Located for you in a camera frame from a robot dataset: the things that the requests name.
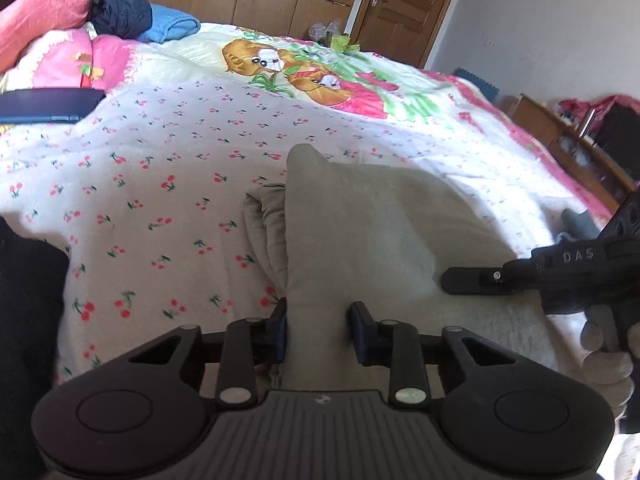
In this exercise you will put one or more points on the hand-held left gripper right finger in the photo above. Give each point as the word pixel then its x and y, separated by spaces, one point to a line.
pixel 357 332

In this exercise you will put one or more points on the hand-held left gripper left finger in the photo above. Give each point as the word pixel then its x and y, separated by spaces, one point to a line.
pixel 277 332

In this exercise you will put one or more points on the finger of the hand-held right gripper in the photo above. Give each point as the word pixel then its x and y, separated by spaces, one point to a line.
pixel 475 281

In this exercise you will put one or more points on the cream pants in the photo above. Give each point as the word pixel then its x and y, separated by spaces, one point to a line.
pixel 375 235

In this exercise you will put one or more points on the person's right hand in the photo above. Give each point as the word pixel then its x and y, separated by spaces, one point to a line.
pixel 607 375

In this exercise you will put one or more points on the wooden cabinet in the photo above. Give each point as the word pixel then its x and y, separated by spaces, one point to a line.
pixel 575 160

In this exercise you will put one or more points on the black television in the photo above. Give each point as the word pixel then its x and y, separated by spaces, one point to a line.
pixel 620 130

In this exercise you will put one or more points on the red cloth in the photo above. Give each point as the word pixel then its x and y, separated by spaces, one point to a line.
pixel 580 105

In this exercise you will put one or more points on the cherry printed blanket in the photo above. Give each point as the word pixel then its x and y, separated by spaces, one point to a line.
pixel 150 185

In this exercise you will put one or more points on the blue foam mat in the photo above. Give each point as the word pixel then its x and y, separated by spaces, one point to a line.
pixel 477 82

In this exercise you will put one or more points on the wooden door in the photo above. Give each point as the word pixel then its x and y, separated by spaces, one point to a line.
pixel 405 5

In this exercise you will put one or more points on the clear plastic bag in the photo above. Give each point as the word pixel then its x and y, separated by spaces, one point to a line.
pixel 322 31

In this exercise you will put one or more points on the dark blue flat case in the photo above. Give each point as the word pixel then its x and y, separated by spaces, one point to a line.
pixel 45 105

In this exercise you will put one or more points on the blue towel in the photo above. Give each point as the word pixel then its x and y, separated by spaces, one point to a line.
pixel 167 22

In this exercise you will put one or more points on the pink printed pillow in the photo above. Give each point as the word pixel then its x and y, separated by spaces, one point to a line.
pixel 60 62

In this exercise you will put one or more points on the navy quilted jacket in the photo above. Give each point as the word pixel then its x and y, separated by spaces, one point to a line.
pixel 117 5

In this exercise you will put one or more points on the pink fuzzy blanket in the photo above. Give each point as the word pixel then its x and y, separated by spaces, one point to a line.
pixel 40 15

